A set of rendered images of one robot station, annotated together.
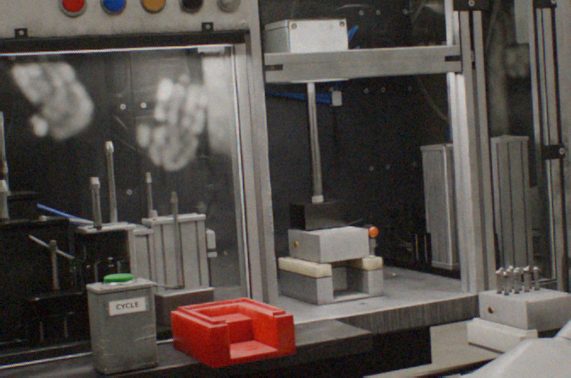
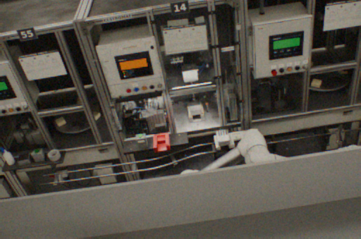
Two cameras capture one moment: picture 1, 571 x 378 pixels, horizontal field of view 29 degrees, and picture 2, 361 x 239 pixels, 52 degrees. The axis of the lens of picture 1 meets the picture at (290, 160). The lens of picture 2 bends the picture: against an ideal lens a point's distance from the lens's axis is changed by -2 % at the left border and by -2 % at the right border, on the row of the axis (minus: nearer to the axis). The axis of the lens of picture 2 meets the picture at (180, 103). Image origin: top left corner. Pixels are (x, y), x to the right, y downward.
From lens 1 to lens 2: 2.12 m
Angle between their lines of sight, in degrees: 43
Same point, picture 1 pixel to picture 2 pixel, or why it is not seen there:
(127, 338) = (142, 145)
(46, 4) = (123, 91)
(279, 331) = (166, 147)
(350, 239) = (197, 111)
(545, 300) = (223, 141)
